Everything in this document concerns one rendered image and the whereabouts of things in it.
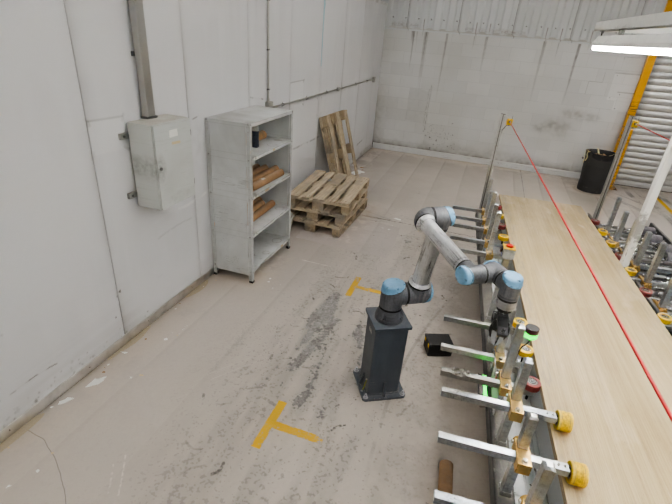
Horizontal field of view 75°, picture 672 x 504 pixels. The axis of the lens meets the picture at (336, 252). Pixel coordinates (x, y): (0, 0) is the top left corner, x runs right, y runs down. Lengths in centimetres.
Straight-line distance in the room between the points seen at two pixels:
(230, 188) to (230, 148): 37
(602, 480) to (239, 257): 337
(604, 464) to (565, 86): 831
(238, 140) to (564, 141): 731
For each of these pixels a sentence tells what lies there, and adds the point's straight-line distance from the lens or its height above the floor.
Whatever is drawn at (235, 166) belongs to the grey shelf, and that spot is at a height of 117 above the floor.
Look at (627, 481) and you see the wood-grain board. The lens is 210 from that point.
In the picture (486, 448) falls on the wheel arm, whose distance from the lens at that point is 185.
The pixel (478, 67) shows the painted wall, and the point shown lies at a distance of 968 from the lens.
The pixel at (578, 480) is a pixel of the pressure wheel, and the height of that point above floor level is 95.
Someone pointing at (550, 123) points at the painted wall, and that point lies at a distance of 983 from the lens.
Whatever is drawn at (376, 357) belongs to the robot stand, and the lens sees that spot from 303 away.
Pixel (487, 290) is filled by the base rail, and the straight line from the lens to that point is 335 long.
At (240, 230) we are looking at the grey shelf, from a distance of 422.
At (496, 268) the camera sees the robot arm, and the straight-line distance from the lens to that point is 216.
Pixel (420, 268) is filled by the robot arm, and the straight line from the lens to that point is 278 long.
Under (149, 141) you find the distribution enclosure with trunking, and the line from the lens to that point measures 327.
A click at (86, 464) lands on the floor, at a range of 310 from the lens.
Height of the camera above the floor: 230
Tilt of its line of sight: 27 degrees down
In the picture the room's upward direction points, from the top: 5 degrees clockwise
